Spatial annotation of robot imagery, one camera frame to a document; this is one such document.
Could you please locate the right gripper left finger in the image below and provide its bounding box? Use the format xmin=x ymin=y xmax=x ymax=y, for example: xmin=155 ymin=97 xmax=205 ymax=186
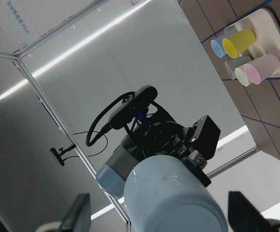
xmin=59 ymin=193 xmax=91 ymax=232

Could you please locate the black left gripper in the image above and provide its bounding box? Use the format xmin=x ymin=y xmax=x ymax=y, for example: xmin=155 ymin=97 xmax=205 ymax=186
xmin=124 ymin=102 xmax=221 ymax=187

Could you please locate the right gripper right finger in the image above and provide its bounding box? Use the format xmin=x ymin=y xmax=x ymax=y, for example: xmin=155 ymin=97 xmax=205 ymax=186
xmin=228 ymin=191 xmax=280 ymax=232

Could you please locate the light blue plastic cup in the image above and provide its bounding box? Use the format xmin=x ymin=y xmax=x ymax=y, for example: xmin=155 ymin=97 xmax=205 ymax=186
xmin=124 ymin=155 xmax=228 ymax=232

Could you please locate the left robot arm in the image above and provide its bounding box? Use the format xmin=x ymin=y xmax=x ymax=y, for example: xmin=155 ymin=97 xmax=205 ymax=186
xmin=96 ymin=100 xmax=221 ymax=199

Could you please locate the grey plastic cup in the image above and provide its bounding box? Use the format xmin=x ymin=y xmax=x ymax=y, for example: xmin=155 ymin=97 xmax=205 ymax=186
xmin=225 ymin=56 xmax=252 ymax=80

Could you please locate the pale green plastic cup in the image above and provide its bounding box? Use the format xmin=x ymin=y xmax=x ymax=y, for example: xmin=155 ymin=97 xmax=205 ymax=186
xmin=235 ymin=65 xmax=252 ymax=87

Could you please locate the yellow plastic cup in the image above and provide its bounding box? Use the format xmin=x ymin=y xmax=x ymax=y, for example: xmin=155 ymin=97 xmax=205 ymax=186
xmin=222 ymin=28 xmax=256 ymax=58

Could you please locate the pink plastic cup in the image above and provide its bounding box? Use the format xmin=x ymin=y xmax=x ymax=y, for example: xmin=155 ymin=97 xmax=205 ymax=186
xmin=244 ymin=53 xmax=280 ymax=84

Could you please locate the cream plastic tray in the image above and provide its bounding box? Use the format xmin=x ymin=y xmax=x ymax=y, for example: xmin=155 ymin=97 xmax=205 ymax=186
xmin=224 ymin=8 xmax=280 ymax=78

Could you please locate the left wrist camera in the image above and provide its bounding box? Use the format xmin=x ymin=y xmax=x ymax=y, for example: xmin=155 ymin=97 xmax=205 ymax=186
xmin=108 ymin=85 xmax=158 ymax=130

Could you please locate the black overhead camera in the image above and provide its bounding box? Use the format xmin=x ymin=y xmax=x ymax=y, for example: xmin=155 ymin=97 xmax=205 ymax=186
xmin=50 ymin=144 xmax=76 ymax=167

